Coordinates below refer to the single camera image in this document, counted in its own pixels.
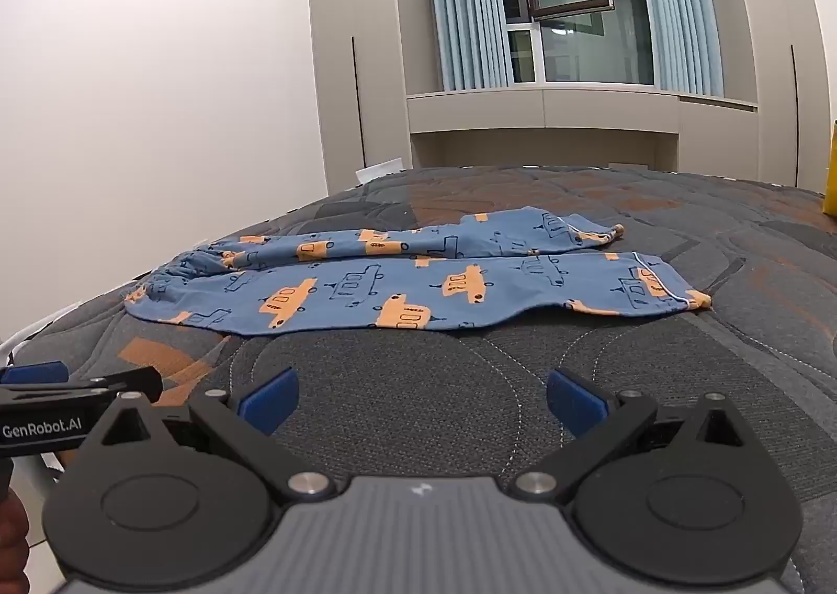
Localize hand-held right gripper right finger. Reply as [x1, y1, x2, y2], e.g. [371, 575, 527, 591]
[509, 367, 762, 502]

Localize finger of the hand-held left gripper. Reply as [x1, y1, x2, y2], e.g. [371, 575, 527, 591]
[0, 361, 70, 387]
[65, 367, 164, 404]

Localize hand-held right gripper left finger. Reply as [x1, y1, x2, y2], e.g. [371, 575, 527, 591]
[84, 366, 342, 504]

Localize blue pants with orange cars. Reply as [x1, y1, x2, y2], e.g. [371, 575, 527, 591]
[124, 208, 712, 332]

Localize person's left hand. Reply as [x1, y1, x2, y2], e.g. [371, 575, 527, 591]
[0, 492, 31, 564]

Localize grey and orange quilted bedspread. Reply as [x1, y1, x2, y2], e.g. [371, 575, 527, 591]
[0, 165, 837, 594]

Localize beige window sill cabinet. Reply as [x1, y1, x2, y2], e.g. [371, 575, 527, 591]
[405, 84, 760, 171]

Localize yellow box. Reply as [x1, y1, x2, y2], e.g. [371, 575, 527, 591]
[823, 119, 837, 216]

